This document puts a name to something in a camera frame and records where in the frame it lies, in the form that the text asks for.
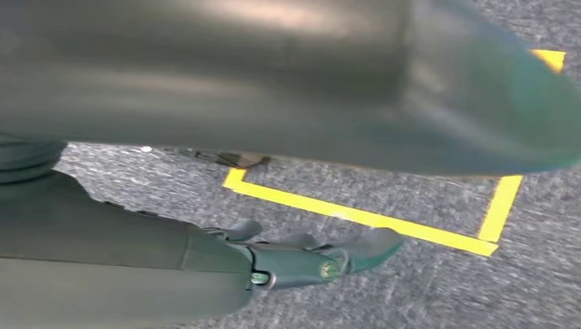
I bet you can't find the yellow floor tape square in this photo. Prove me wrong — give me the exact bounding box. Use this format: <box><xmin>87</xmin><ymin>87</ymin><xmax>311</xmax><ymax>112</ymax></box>
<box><xmin>222</xmin><ymin>49</ymin><xmax>567</xmax><ymax>258</ymax></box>

